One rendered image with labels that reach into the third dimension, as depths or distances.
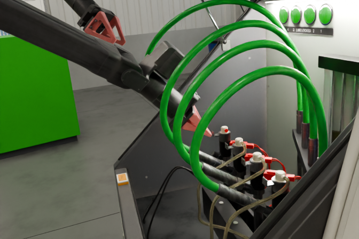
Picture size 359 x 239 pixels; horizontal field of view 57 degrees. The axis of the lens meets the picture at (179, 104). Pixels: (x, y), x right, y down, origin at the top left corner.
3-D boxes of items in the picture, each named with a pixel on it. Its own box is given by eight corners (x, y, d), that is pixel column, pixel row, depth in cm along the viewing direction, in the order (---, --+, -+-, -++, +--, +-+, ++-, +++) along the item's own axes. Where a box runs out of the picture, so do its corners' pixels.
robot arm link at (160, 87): (132, 82, 75) (129, 88, 70) (151, 60, 74) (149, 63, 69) (155, 101, 77) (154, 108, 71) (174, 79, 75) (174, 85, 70)
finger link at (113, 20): (135, 35, 89) (113, 12, 90) (123, 31, 82) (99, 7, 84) (120, 54, 91) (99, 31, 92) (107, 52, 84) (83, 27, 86)
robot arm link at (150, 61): (108, 61, 71) (118, 80, 64) (142, 20, 69) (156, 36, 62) (148, 86, 78) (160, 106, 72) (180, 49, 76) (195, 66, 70)
